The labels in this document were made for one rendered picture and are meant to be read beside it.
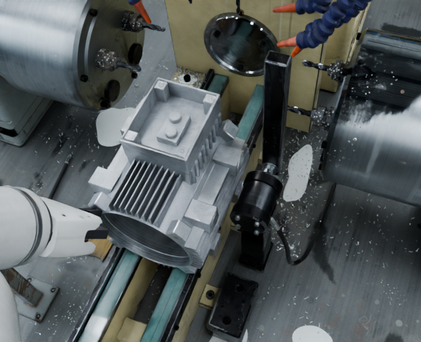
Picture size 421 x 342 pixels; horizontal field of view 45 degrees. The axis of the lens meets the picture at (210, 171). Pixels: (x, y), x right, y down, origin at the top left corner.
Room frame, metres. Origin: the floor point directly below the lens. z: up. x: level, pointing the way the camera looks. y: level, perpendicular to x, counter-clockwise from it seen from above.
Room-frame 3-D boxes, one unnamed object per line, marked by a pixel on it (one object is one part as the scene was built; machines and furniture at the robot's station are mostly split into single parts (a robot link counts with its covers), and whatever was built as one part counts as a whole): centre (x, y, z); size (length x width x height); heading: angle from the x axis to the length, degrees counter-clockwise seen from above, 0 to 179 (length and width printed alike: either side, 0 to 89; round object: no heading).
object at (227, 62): (0.68, -0.09, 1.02); 0.15 x 0.02 x 0.15; 61
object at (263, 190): (0.50, -0.18, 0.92); 0.45 x 0.13 x 0.24; 151
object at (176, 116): (0.44, 0.04, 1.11); 0.12 x 0.11 x 0.07; 151
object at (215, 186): (0.41, 0.06, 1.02); 0.20 x 0.19 x 0.19; 151
